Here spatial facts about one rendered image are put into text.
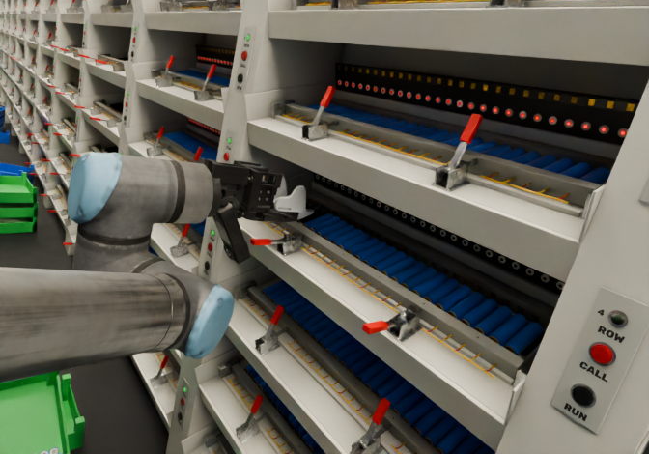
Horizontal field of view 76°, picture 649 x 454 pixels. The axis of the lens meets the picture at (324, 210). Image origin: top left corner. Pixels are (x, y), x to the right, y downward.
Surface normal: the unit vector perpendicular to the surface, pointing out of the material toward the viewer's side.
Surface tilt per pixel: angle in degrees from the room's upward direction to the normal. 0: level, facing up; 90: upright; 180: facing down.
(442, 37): 108
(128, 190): 75
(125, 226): 91
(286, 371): 19
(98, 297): 46
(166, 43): 90
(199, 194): 79
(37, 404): 26
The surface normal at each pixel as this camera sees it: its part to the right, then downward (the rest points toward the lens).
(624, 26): -0.78, 0.29
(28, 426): 0.48, -0.71
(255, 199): 0.63, 0.33
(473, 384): -0.02, -0.90
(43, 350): 0.85, 0.41
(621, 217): -0.74, -0.01
